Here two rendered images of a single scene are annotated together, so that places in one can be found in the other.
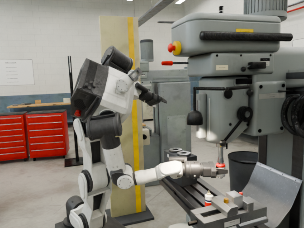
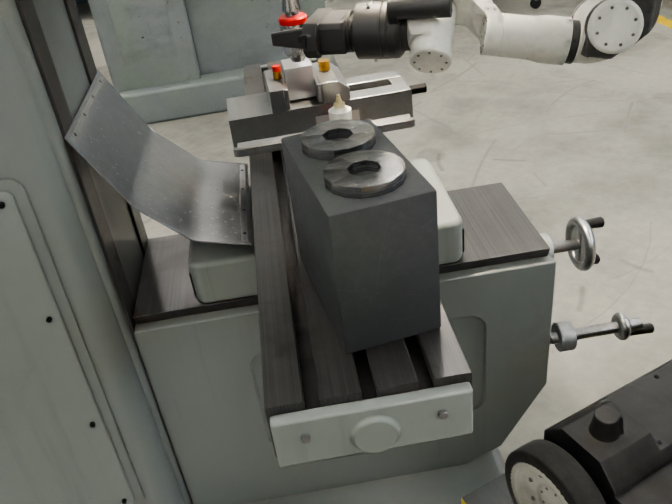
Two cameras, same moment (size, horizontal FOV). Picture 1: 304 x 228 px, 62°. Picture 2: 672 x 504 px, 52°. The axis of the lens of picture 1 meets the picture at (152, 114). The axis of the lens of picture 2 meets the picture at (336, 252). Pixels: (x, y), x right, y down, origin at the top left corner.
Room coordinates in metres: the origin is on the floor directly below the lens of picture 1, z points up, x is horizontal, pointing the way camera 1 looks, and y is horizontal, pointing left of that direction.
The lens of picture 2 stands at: (2.34, -0.02, 1.48)
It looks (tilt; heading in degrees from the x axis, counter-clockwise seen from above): 33 degrees down; 195
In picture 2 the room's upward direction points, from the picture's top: 7 degrees counter-clockwise
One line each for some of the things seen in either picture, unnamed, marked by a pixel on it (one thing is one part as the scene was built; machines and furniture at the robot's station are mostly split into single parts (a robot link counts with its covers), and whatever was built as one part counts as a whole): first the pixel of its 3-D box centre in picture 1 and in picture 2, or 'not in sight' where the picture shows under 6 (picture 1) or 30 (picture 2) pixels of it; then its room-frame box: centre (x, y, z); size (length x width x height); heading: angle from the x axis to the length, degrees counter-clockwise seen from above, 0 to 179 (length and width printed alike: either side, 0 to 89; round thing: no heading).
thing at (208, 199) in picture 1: (208, 200); (341, 124); (1.23, -0.28, 1.00); 0.04 x 0.04 x 0.11
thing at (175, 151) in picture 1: (179, 165); (358, 224); (1.64, -0.18, 1.04); 0.22 x 0.12 x 0.20; 27
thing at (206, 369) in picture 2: not in sight; (350, 355); (1.22, -0.31, 0.44); 0.80 x 0.30 x 0.60; 108
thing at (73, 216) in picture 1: (88, 217); not in sight; (1.65, 0.47, 0.68); 0.21 x 0.20 x 0.13; 39
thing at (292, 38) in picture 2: not in sight; (289, 39); (1.26, -0.34, 1.16); 0.06 x 0.02 x 0.03; 86
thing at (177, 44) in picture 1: (176, 48); not in sight; (1.16, -0.12, 1.76); 0.06 x 0.02 x 0.06; 18
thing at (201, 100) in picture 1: (201, 115); not in sight; (1.20, -0.23, 1.45); 0.04 x 0.04 x 0.21; 18
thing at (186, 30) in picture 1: (223, 37); not in sight; (1.24, -0.35, 1.81); 0.47 x 0.26 x 0.16; 108
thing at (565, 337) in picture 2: not in sight; (601, 329); (1.20, 0.21, 0.52); 0.22 x 0.06 x 0.06; 108
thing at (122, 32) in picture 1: (124, 121); not in sight; (2.85, 0.32, 1.15); 0.52 x 0.40 x 2.30; 108
